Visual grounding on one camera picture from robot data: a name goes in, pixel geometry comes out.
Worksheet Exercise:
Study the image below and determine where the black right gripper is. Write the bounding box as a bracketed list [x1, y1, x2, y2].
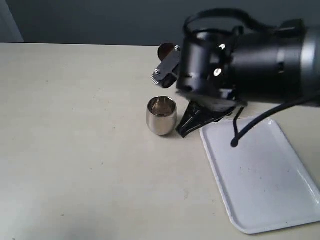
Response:
[150, 27, 283, 139]

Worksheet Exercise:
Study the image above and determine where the red wooden spoon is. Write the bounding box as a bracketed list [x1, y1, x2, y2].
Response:
[157, 42, 175, 62]

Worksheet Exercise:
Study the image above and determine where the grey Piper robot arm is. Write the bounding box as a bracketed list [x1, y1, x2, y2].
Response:
[151, 26, 320, 137]

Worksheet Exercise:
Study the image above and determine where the small steel cup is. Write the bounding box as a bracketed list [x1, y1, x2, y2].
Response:
[146, 96, 178, 136]

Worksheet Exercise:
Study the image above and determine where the white plastic tray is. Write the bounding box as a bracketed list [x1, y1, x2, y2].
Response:
[200, 118, 320, 235]

